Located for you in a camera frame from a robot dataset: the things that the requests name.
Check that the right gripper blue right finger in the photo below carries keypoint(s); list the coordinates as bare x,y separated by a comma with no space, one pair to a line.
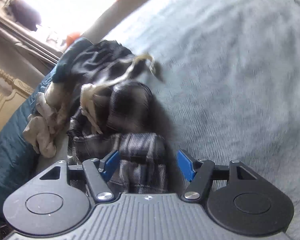
186,164

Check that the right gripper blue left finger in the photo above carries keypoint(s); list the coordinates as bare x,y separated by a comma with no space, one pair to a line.
109,164

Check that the orange object on windowsill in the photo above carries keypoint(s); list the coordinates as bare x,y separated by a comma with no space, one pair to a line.
70,39

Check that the teal blue duvet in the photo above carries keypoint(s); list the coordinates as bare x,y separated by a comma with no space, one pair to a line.
17,157

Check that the cream wooden headboard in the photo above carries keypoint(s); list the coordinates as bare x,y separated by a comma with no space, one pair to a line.
10,103

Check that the black white plaid shirt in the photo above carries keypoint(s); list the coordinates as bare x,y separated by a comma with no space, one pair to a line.
133,123

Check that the dark navy garment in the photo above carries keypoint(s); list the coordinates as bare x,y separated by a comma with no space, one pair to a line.
106,62

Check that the beige crumpled garment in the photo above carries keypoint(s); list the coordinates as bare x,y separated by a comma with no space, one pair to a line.
49,118

